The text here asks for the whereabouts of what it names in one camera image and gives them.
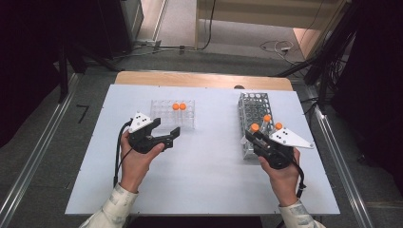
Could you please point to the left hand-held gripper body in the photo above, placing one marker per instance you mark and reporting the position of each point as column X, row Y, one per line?
column 144, row 139

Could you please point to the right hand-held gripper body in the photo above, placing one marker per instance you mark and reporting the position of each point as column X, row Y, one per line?
column 278, row 152

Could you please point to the clear acrylic tube rack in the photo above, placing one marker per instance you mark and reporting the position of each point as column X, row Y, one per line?
column 161, row 109

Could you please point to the metal tube rack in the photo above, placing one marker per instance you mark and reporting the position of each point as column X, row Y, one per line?
column 252, row 104

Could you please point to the person's left hand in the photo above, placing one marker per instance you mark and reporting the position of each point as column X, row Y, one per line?
column 136, row 167

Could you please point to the person's right hand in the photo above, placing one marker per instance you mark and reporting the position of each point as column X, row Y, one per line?
column 283, row 183

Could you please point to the wooden table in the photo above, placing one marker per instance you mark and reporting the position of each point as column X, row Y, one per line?
column 190, row 79

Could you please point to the grey power strip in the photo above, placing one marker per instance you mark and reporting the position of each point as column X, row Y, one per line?
column 147, row 42

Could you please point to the black metal stand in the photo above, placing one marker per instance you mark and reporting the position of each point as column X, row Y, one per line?
column 323, row 63

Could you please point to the black tripod stand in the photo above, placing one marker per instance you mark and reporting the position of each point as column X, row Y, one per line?
column 63, row 79

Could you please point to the dark cabinet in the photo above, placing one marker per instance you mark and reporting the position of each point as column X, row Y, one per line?
column 120, row 28

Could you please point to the black curtain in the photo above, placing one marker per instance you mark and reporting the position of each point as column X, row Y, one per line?
column 25, row 63
column 374, row 79

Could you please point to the aluminium floor rail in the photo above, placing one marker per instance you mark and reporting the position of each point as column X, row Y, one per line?
column 161, row 19
column 38, row 152
column 332, row 142

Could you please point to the light wooden furniture frame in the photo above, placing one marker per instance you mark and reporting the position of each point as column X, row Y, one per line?
column 253, row 12

